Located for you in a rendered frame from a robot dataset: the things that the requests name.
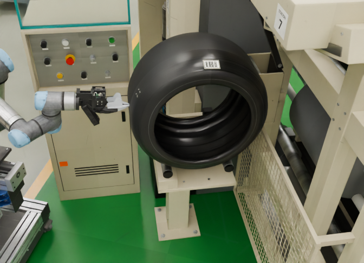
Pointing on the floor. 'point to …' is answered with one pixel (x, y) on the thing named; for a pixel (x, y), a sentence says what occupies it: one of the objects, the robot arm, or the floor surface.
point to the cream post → (193, 20)
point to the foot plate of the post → (162, 228)
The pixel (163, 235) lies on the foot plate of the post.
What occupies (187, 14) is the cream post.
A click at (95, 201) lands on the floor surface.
